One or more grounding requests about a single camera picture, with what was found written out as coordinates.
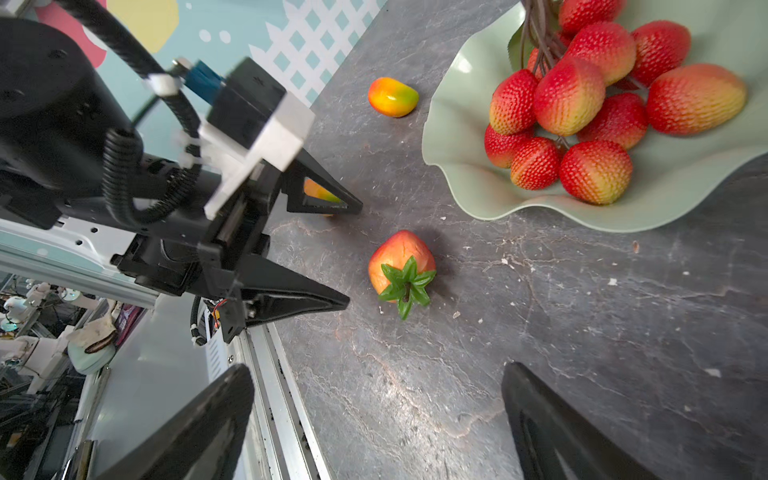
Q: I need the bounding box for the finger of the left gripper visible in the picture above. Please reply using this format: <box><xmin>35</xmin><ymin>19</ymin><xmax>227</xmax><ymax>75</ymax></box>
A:
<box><xmin>281</xmin><ymin>149</ymin><xmax>363</xmax><ymax>215</ymax></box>
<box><xmin>233</xmin><ymin>254</ymin><xmax>350</xmax><ymax>326</ymax></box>

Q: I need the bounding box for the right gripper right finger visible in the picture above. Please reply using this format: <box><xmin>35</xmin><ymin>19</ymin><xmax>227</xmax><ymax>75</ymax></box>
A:
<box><xmin>501</xmin><ymin>361</ymin><xmax>657</xmax><ymax>479</ymax></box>

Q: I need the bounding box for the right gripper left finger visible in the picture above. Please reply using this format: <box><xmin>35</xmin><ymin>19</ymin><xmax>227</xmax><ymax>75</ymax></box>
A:
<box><xmin>99</xmin><ymin>364</ymin><xmax>255</xmax><ymax>480</ymax></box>

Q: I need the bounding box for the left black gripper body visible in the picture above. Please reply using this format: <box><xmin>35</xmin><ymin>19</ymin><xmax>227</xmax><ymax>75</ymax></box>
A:
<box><xmin>113</xmin><ymin>58</ymin><xmax>314</xmax><ymax>341</ymax></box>

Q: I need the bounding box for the fake mango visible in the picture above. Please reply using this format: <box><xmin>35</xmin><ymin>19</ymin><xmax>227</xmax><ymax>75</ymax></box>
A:
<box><xmin>303</xmin><ymin>178</ymin><xmax>342</xmax><ymax>204</ymax></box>
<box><xmin>368</xmin><ymin>77</ymin><xmax>420</xmax><ymax>118</ymax></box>

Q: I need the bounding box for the fake strawberry with leaves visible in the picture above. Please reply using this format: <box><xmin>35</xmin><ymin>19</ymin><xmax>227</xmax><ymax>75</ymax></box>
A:
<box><xmin>368</xmin><ymin>230</ymin><xmax>437</xmax><ymax>320</ymax></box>

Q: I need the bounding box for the red lychee bunch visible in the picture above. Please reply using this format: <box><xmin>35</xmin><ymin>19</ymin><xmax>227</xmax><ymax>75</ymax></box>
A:
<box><xmin>486</xmin><ymin>1</ymin><xmax>748</xmax><ymax>206</ymax></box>

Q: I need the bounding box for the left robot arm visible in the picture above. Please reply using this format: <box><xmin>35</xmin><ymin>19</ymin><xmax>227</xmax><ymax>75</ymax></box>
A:
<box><xmin>1</xmin><ymin>1</ymin><xmax>362</xmax><ymax>340</ymax></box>

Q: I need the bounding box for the green scalloped fruit bowl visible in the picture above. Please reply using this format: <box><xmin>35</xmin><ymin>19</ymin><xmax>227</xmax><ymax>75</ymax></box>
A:
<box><xmin>422</xmin><ymin>1</ymin><xmax>767</xmax><ymax>233</ymax></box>

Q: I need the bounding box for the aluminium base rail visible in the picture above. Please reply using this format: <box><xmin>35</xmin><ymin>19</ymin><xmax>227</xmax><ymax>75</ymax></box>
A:
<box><xmin>1</xmin><ymin>234</ymin><xmax>330</xmax><ymax>479</ymax></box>

